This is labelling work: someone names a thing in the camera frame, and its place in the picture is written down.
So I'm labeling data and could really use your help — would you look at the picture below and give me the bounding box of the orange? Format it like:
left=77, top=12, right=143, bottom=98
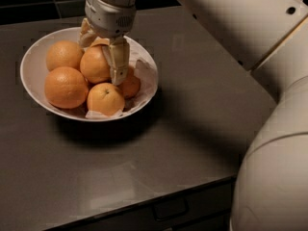
left=118, top=66, right=141, bottom=99
left=87, top=83, right=125, bottom=116
left=44, top=66, right=89, bottom=109
left=80, top=45, right=111, bottom=84
left=45, top=40, right=84, bottom=71

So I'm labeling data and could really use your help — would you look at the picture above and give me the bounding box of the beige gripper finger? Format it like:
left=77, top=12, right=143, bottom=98
left=79, top=18, right=97, bottom=47
left=103, top=37, right=130, bottom=86

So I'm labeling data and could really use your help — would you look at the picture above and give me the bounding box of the dark drawer front with handle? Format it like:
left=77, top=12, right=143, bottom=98
left=46, top=176, right=236, bottom=231

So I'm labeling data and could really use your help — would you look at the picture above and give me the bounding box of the white bowl with oranges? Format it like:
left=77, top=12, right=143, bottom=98
left=19, top=26, right=160, bottom=123

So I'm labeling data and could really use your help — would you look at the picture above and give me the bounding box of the orange hidden at back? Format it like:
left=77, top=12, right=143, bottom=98
left=90, top=38, right=110, bottom=47

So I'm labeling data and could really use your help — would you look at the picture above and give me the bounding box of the white paper bowl liner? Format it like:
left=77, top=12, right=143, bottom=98
left=86, top=37, right=159, bottom=121

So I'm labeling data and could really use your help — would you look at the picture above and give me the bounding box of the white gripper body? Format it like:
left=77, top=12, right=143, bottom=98
left=85, top=0, right=136, bottom=38

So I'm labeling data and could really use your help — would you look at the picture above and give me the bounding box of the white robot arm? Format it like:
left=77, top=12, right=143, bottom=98
left=88, top=0, right=308, bottom=231

